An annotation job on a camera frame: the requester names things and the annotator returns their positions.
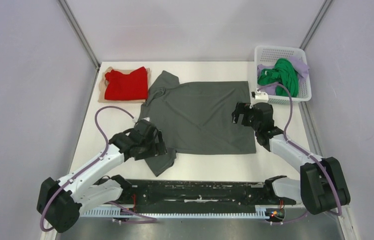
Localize grey t shirt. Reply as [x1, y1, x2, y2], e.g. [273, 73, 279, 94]
[139, 71, 256, 177]

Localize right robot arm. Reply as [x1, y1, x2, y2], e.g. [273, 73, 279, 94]
[232, 102, 351, 215]

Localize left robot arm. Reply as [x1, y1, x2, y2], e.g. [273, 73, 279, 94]
[36, 119, 167, 233]

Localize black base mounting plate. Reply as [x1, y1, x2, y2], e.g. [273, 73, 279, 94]
[97, 178, 297, 215]

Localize green t shirt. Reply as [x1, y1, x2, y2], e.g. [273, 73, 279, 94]
[257, 58, 300, 98]

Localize red folded t shirt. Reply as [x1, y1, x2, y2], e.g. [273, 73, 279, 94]
[104, 67, 148, 101]

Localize lilac t shirt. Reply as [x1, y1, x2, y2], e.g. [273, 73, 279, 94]
[257, 56, 310, 98]

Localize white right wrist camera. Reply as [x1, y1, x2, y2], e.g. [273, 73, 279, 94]
[251, 91, 269, 103]

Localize white slotted cable duct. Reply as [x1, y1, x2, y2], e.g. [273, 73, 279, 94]
[81, 205, 283, 222]

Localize aluminium frame rails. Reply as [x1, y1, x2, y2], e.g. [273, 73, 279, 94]
[41, 102, 351, 240]

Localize right aluminium corner post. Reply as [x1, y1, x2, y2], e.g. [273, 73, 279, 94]
[299, 0, 334, 51]

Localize aluminium corner post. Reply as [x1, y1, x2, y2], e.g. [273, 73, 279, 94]
[57, 0, 101, 71]
[299, 0, 334, 51]

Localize left aluminium corner post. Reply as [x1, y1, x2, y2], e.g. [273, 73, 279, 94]
[57, 0, 101, 71]

